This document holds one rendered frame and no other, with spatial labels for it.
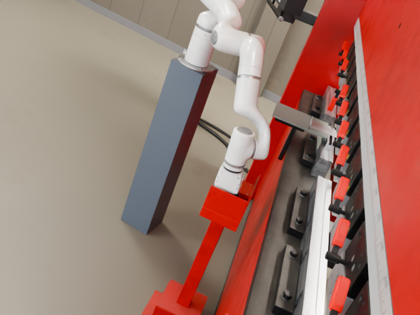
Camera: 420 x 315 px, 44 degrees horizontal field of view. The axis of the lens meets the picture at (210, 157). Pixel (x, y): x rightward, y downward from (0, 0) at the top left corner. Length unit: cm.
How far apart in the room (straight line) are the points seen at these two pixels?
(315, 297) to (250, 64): 90
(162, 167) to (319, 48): 120
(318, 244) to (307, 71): 174
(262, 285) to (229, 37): 100
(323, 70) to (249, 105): 135
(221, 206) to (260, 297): 61
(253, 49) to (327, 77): 133
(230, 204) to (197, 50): 82
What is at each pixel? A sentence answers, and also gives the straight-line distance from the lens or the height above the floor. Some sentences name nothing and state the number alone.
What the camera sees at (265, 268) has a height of 87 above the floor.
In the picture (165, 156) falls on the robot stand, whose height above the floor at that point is 51.
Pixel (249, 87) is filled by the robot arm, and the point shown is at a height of 120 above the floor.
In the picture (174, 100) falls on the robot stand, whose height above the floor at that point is 82.
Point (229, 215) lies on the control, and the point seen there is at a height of 72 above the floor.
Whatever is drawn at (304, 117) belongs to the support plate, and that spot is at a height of 100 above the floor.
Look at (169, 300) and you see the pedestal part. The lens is 245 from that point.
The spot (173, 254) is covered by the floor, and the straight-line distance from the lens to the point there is 288.
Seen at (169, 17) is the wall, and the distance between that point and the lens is 582.
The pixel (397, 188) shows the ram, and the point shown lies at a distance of 100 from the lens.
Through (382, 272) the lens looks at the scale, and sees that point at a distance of 89.
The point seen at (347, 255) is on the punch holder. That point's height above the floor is 125.
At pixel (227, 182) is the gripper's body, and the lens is 199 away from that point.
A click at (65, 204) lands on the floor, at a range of 300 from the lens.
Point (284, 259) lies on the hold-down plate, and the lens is 162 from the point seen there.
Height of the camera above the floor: 182
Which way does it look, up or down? 28 degrees down
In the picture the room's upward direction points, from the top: 22 degrees clockwise
